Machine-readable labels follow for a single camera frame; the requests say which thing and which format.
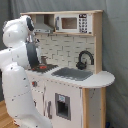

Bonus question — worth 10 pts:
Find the grey range hood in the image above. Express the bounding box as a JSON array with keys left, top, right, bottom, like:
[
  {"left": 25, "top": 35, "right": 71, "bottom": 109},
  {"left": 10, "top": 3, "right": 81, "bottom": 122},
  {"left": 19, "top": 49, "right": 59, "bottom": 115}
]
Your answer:
[{"left": 34, "top": 15, "right": 54, "bottom": 34}]

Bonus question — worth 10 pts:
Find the toy microwave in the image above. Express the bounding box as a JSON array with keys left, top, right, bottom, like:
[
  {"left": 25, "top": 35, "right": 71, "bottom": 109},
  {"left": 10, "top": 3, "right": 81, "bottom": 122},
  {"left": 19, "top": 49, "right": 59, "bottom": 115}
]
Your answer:
[{"left": 55, "top": 14, "right": 93, "bottom": 34}]

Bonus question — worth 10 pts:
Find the black toy stovetop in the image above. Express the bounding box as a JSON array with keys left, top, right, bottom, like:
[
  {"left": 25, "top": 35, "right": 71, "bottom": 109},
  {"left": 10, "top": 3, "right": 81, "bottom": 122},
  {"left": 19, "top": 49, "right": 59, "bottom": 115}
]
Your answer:
[{"left": 33, "top": 64, "right": 56, "bottom": 73}]

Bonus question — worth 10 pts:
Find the red right stove knob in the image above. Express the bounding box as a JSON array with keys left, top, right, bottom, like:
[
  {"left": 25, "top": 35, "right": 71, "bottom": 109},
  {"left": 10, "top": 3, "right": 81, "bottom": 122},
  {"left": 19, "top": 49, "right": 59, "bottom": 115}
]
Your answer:
[{"left": 32, "top": 81, "right": 38, "bottom": 87}]

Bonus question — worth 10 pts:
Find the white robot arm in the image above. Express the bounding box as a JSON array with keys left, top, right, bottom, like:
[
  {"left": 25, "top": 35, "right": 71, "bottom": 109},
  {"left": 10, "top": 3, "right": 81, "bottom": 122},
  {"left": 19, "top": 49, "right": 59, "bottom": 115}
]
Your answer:
[{"left": 0, "top": 15, "right": 52, "bottom": 128}]

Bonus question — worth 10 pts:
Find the grey toy sink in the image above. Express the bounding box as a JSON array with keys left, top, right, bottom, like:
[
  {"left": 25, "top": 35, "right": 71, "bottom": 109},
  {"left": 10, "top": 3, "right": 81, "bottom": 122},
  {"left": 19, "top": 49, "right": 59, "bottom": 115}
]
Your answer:
[{"left": 52, "top": 67, "right": 92, "bottom": 81}]

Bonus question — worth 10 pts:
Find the wooden toy kitchen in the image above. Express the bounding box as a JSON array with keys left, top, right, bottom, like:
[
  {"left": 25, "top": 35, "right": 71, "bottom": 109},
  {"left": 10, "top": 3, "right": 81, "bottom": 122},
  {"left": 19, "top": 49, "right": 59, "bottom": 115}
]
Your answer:
[{"left": 19, "top": 9, "right": 116, "bottom": 128}]

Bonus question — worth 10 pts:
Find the black toy faucet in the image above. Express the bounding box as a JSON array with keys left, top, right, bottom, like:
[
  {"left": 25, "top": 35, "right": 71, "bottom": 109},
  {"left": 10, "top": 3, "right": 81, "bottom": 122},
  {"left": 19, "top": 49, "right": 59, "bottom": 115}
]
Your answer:
[{"left": 76, "top": 50, "right": 94, "bottom": 70}]

